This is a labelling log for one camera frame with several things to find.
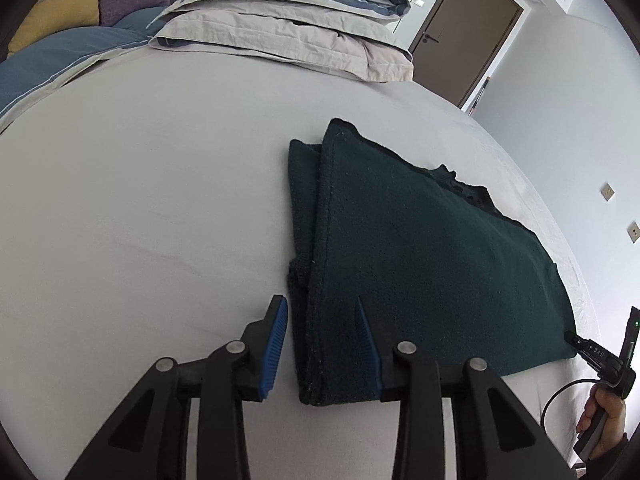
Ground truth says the yellow patterned cushion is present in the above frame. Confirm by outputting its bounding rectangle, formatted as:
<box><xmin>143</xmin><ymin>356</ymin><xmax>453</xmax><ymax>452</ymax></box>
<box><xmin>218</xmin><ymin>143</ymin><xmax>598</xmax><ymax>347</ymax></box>
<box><xmin>7</xmin><ymin>0</ymin><xmax>103</xmax><ymax>56</ymax></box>

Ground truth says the small blue pillow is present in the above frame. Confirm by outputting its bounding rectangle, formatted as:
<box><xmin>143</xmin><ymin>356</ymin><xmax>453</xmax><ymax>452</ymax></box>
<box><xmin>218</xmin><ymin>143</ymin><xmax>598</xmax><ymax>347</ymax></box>
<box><xmin>117</xmin><ymin>7</ymin><xmax>166</xmax><ymax>31</ymax></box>

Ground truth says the black cable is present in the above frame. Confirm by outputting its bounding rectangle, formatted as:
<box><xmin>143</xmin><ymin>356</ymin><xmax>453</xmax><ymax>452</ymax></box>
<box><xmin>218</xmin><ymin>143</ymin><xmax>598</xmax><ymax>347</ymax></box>
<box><xmin>541</xmin><ymin>377</ymin><xmax>601</xmax><ymax>443</ymax></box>

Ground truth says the person's right hand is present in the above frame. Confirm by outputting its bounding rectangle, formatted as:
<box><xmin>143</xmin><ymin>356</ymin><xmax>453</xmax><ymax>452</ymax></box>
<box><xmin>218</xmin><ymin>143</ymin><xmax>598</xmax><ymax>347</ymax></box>
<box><xmin>575</xmin><ymin>387</ymin><xmax>629</xmax><ymax>461</ymax></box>

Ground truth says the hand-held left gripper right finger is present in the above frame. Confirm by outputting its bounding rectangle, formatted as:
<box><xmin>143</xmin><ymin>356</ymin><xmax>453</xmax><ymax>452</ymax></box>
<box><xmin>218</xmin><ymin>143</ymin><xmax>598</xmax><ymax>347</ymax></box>
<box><xmin>354</xmin><ymin>296</ymin><xmax>576</xmax><ymax>480</ymax></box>

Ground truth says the large blue pillow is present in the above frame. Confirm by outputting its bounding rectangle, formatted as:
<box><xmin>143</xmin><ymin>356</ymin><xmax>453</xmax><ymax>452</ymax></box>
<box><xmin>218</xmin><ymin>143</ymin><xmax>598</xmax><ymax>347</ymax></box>
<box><xmin>0</xmin><ymin>25</ymin><xmax>151</xmax><ymax>121</ymax></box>

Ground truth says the dark green sweater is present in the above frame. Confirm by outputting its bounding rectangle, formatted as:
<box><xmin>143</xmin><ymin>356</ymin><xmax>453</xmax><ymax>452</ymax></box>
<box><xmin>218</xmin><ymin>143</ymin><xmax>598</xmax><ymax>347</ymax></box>
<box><xmin>286</xmin><ymin>117</ymin><xmax>576</xmax><ymax>407</ymax></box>

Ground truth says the stick leaning by door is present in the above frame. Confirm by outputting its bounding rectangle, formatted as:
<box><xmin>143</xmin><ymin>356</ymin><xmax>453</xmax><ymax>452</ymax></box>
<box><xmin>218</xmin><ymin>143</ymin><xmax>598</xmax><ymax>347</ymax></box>
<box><xmin>469</xmin><ymin>76</ymin><xmax>491</xmax><ymax>115</ymax></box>

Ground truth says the brown door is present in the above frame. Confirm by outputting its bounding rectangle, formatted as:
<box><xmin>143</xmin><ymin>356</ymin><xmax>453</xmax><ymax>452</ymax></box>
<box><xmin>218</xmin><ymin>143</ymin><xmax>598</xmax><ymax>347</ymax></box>
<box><xmin>407</xmin><ymin>0</ymin><xmax>526</xmax><ymax>108</ymax></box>

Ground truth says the person's right forearm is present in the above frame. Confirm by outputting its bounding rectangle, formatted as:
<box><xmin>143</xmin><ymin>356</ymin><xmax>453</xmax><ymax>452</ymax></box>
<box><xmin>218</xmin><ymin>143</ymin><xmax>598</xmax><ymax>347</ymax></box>
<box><xmin>587</xmin><ymin>432</ymin><xmax>640</xmax><ymax>480</ymax></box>

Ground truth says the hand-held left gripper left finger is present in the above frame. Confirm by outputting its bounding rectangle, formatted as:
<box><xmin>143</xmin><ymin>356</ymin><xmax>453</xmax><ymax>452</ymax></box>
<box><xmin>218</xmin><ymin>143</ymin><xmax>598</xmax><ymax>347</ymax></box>
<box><xmin>65</xmin><ymin>294</ymin><xmax>289</xmax><ymax>480</ymax></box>

